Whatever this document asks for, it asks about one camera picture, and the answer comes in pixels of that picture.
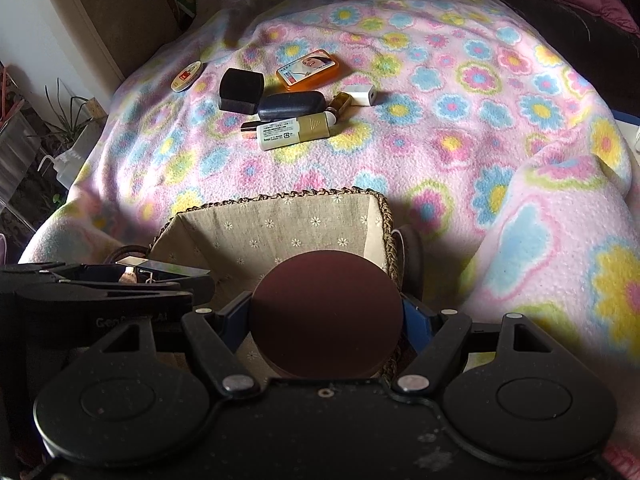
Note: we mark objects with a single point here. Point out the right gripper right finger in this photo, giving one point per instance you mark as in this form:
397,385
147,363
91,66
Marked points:
438,338

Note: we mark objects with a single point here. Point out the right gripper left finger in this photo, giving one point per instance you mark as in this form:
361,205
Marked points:
213,339

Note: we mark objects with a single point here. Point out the round maroon compact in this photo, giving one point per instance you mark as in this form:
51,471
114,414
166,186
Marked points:
326,314

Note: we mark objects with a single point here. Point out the white and gold tube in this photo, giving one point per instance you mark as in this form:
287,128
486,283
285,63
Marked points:
297,130

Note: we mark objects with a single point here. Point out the dark blue glasses case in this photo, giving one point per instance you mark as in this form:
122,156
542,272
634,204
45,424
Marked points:
290,104

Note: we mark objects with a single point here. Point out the black square box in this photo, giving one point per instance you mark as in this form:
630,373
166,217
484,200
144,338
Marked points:
240,91

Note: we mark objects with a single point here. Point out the small amber bottle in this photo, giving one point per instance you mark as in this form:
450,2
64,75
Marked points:
337,106

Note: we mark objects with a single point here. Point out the woven basket with fabric liner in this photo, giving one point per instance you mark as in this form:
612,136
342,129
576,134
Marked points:
240,241

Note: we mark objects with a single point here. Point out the white squeeze bottle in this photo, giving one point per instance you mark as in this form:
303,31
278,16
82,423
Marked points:
66,165

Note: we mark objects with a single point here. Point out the floral fleece blanket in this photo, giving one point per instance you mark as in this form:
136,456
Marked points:
493,147

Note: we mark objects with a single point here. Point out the potted aloe plant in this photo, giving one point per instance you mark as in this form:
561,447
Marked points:
72,115

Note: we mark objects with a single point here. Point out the white usb charger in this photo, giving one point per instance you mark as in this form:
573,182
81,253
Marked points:
363,95

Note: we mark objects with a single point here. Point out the oval yellow tin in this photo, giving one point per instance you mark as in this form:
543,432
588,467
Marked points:
186,77

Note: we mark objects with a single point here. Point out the orange toothpaste tin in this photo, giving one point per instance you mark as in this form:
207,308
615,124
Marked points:
309,72

